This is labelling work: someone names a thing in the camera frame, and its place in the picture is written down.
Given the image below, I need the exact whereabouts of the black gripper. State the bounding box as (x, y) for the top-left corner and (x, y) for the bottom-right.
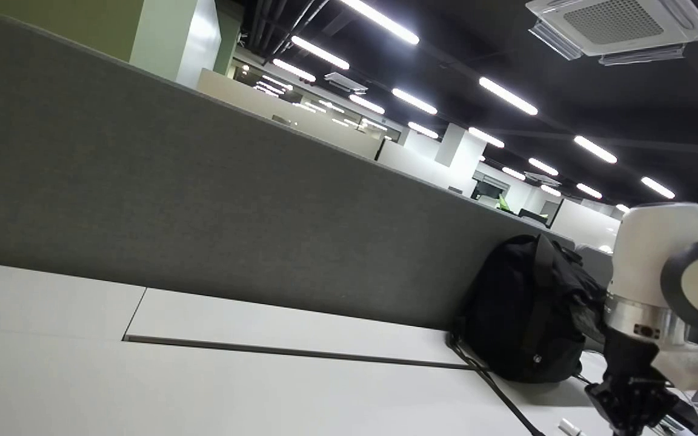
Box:
(585, 332), (677, 436)

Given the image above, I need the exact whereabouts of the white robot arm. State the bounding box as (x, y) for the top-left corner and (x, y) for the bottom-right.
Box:
(586, 201), (698, 436)

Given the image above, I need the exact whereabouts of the white tube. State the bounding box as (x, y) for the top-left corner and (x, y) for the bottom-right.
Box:
(560, 419), (581, 436)

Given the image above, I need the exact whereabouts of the black backpack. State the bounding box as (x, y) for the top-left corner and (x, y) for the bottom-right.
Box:
(444, 232), (610, 436)

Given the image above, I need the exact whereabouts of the ceiling air conditioner unit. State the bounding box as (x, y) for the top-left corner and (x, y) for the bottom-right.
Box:
(526, 0), (698, 66)

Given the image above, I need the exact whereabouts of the grey desk partition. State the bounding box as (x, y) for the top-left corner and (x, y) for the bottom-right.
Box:
(0, 17), (526, 326)

